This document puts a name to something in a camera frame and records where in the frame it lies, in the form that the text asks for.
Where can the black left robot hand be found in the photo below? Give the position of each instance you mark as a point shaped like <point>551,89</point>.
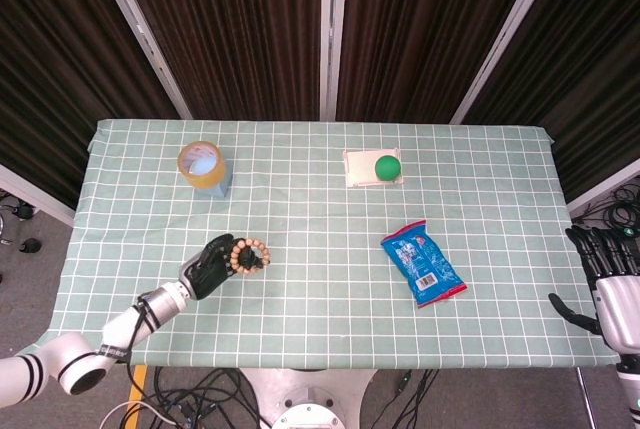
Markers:
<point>207,274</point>

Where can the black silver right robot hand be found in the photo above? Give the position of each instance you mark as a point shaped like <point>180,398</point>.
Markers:
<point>620,309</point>

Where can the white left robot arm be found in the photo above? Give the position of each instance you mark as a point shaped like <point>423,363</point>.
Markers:
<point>160,305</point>

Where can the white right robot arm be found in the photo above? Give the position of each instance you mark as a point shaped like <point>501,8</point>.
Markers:
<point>631,389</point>

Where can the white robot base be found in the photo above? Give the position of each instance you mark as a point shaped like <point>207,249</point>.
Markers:
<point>305,399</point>

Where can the light blue block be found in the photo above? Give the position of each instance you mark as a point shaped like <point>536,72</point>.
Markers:
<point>223,191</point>

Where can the yellow packing tape roll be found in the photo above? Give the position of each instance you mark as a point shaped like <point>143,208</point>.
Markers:
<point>200,183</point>

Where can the green checked tablecloth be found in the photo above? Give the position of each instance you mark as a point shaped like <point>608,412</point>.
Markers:
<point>320,269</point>

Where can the yellow floor tape strip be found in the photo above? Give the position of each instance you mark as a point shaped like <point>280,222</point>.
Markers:
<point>137,389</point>

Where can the black caster wheel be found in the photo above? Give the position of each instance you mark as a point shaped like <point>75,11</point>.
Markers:
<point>22,210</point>
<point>30,245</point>

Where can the white plastic tray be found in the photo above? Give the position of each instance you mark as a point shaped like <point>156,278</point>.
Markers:
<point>360,167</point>

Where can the blue snack bag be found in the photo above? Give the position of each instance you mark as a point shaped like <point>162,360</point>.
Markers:
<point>425,264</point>

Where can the green ball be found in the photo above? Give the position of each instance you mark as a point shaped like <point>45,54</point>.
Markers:
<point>388,168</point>

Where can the dark pleated curtain panel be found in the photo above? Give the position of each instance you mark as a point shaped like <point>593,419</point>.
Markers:
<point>235,34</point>
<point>55,74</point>
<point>590,74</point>
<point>425,34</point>

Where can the white partition base rail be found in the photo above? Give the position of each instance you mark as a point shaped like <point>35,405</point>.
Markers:
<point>35,194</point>
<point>605,186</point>

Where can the white partition post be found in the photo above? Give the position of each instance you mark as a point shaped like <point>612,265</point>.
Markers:
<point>142,34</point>
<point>495,39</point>
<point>332,34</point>

